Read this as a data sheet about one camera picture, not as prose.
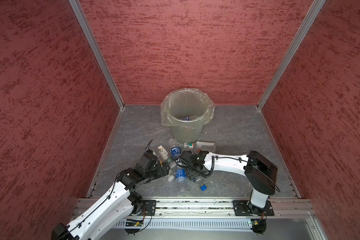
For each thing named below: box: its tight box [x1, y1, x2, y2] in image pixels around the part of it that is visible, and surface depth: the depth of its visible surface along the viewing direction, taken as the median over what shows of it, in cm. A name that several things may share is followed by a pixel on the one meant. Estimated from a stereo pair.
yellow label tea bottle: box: [167, 169, 175, 183], surface depth 82 cm
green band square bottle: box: [183, 141, 217, 152], surface depth 97 cm
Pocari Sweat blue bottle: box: [174, 167, 189, 193], surface depth 82 cm
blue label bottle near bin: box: [170, 145, 182, 157], surface depth 91 cm
